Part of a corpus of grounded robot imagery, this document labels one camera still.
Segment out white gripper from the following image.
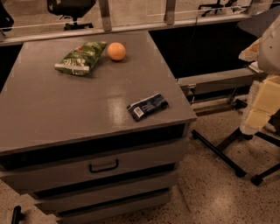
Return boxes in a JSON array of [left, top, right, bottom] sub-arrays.
[[240, 75, 280, 135]]

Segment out blue rxbar blueberry wrapper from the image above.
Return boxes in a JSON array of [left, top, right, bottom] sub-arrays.
[[127, 94, 169, 122]]

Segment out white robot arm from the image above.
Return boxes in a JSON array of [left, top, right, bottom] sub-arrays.
[[239, 16, 280, 135]]

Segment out black metal stand legs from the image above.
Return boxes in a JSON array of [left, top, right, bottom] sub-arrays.
[[191, 99, 280, 186]]

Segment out orange fruit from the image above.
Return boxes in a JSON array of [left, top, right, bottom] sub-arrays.
[[107, 42, 126, 61]]

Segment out grey drawer cabinet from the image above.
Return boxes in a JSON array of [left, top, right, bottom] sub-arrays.
[[0, 31, 195, 224]]

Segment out green chip bag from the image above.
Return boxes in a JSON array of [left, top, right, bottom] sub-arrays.
[[54, 41, 108, 76]]

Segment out black office chair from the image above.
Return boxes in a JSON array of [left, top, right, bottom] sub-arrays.
[[46, 0, 96, 31]]

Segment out black caster bottom left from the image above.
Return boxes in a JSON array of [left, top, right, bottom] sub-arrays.
[[11, 206, 24, 224]]

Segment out grey metal shelf rail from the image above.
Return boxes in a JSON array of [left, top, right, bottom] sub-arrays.
[[177, 67, 268, 116]]

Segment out black drawer handle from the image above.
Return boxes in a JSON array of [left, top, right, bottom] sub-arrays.
[[88, 159, 119, 173]]

